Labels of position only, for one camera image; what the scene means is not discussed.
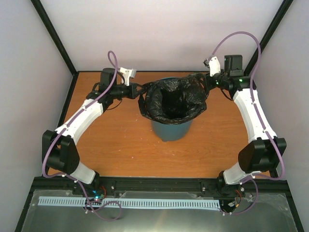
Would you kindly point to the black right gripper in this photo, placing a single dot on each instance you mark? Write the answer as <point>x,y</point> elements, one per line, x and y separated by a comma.
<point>208,86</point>

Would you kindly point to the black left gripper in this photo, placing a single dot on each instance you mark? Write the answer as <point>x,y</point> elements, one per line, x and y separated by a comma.
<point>133,94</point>

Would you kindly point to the black plastic trash bag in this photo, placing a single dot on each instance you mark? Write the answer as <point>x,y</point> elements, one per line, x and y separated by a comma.
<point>194,94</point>

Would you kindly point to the teal plastic trash bin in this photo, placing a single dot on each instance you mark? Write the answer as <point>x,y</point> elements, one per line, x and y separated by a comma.
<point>171,130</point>

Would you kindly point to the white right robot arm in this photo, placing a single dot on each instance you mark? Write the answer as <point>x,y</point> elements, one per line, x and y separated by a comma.
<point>264,150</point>

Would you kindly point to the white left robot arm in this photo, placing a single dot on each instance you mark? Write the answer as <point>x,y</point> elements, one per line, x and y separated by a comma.
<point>59,151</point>

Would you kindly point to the green lit circuit board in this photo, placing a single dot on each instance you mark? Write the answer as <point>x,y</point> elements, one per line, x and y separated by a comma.
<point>100,194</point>

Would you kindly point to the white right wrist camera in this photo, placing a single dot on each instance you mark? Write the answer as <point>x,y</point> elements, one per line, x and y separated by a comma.
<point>213,64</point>

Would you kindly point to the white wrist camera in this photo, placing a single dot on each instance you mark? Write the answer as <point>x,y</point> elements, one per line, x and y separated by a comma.
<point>213,64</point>
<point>126,74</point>

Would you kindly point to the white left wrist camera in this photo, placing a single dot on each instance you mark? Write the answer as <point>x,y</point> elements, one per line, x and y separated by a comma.
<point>126,74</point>

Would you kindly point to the black right frame post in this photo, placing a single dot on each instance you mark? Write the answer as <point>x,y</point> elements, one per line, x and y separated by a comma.
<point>278,17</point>

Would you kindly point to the black frame post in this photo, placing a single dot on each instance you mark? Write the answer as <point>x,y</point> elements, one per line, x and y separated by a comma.
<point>43,15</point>
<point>278,17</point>

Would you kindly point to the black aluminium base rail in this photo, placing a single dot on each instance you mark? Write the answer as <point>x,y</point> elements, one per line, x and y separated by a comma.
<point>202,187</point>

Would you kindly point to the black left frame post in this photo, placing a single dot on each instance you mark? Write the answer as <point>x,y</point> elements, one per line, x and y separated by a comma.
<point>43,15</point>

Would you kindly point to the light blue slotted cable duct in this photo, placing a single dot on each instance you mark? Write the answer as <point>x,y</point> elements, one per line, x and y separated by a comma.
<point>131,203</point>

